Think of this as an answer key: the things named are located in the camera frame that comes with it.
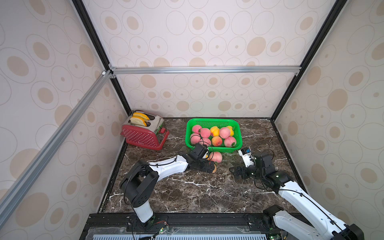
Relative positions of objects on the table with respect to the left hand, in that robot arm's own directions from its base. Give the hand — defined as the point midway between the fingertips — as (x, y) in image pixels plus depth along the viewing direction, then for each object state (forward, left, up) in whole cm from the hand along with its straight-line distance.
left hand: (212, 167), depth 86 cm
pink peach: (+26, +3, 0) cm, 26 cm away
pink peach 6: (+6, -4, 0) cm, 7 cm away
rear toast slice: (+28, +45, +14) cm, 55 cm away
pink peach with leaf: (+30, +9, -1) cm, 31 cm away
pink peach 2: (+23, -9, +4) cm, 25 cm away
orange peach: (+19, -4, -1) cm, 20 cm away
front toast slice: (+24, +45, +12) cm, 53 cm away
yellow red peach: (+27, -4, 0) cm, 27 cm away
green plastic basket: (+34, +1, +1) cm, 34 cm away
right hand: (-3, -12, +5) cm, 14 cm away
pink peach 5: (+18, -13, 0) cm, 22 cm away
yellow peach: (-1, +4, +14) cm, 15 cm away
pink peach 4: (+18, +3, 0) cm, 19 cm away
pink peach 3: (+20, +10, 0) cm, 23 cm away
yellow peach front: (+27, -15, 0) cm, 31 cm away
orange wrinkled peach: (-1, -2, -1) cm, 2 cm away
